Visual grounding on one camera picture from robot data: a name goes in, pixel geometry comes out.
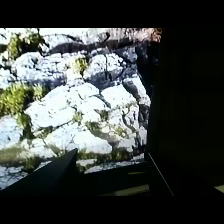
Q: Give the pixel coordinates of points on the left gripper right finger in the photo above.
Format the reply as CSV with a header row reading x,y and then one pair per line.
x,y
156,185

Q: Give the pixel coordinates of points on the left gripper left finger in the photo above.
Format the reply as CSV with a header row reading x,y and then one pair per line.
x,y
53,178

